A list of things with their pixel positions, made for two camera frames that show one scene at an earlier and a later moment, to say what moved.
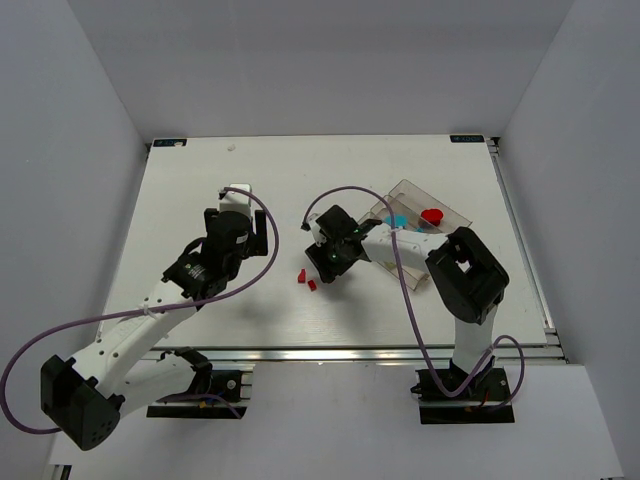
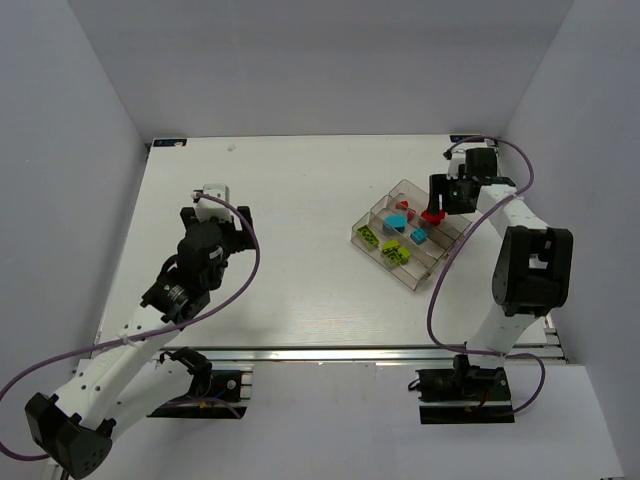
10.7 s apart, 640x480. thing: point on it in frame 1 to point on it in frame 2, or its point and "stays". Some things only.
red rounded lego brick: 432,215 stays
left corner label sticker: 173,142 stays
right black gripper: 326,263 to 445,187
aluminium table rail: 439,355 stays
